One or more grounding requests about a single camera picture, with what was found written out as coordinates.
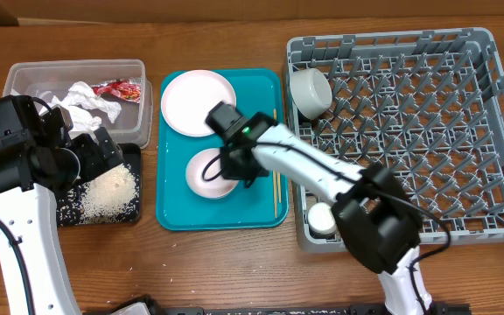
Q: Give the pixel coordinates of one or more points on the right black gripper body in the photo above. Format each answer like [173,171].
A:
[235,168]

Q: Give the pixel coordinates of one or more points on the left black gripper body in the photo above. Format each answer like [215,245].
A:
[91,161]

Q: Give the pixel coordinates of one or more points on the pink bowl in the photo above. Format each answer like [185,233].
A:
[214,189]

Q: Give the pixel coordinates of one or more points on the white paper cup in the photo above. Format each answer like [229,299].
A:
[320,221]

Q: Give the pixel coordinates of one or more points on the grey bowl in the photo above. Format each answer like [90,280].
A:
[311,92]

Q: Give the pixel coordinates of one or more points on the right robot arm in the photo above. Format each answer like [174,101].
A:
[373,214]

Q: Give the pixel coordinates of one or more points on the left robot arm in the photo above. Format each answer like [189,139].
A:
[38,162]

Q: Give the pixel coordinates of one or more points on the grey dishwasher rack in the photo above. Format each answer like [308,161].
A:
[429,105]

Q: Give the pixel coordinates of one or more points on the black tray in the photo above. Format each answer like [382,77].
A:
[131,153]

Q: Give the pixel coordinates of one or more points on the left wooden chopstick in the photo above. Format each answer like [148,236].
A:
[275,193]

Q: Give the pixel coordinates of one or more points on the wooden chopstick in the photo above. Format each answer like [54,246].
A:
[278,175]
[275,193]

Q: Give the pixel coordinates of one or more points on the rice pile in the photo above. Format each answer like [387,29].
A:
[107,197]

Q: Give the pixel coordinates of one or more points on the crumpled white tissue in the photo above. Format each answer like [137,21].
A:
[80,99]

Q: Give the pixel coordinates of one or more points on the right wooden chopstick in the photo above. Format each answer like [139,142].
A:
[278,175]

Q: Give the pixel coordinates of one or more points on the red snack wrapper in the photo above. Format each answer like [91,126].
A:
[128,89]

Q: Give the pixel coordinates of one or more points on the teal plastic tray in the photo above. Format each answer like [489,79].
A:
[178,208]

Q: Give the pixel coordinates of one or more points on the large pink plate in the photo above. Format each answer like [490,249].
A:
[189,97]

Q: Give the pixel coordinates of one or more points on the clear plastic bin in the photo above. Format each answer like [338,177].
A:
[133,125]

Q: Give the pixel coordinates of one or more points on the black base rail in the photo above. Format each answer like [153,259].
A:
[313,310]

